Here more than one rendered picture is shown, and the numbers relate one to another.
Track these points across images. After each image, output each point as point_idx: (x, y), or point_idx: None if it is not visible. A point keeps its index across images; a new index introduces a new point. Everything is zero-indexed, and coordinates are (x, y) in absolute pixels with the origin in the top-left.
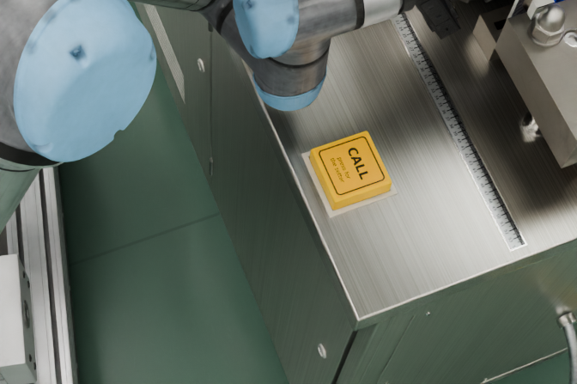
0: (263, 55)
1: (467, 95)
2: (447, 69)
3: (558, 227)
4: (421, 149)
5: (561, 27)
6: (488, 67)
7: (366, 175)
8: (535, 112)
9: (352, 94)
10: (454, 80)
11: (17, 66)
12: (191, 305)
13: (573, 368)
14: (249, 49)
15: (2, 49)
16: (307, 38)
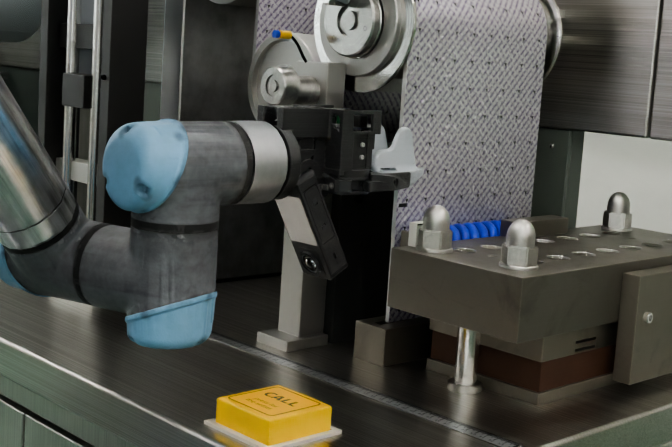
0: (153, 179)
1: (376, 382)
2: (342, 373)
3: (546, 433)
4: (348, 409)
5: (449, 229)
6: (385, 369)
7: (297, 404)
8: (461, 316)
9: (243, 390)
10: (354, 377)
11: None
12: None
13: None
14: (132, 192)
15: None
16: (199, 166)
